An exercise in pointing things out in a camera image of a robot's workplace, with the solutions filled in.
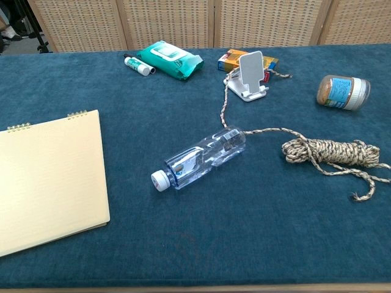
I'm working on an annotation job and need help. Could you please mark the clear plastic water bottle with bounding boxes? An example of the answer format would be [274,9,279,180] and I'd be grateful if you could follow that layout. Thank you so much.
[150,127,247,192]

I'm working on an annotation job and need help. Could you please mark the white folding phone stand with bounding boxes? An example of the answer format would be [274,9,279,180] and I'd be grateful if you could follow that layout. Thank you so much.
[222,51,270,103]

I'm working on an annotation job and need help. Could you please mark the white green glue stick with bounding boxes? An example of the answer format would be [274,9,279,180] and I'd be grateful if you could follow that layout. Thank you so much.
[123,56,156,76]

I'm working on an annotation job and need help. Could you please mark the woven wooden screen panel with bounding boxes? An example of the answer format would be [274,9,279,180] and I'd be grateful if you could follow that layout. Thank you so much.
[27,0,128,53]
[117,0,216,50]
[213,0,331,48]
[318,0,391,46]

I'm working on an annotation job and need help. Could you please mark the tan notepad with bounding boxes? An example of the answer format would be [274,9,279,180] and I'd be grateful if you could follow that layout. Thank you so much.
[0,109,111,258]

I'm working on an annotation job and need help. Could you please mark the blue table cloth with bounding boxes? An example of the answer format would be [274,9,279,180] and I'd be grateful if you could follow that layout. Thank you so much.
[0,44,391,289]

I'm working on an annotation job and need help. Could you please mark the green wet wipes pack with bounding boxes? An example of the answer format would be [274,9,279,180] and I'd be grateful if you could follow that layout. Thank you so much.
[136,41,205,82]

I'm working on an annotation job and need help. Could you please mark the black tripod stand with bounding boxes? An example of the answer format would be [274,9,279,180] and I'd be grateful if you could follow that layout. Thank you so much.
[17,0,50,53]

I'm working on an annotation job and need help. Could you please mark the peanut butter jar blue label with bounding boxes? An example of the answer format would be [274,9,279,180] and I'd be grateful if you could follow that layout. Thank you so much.
[316,74,371,111]

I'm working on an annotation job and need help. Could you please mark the orange yellow cardboard box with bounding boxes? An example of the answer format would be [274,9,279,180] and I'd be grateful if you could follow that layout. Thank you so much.
[217,48,280,83]

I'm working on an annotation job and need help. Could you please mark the beige black braided rope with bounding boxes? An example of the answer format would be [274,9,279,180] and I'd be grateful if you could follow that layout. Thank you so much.
[220,67,391,201]

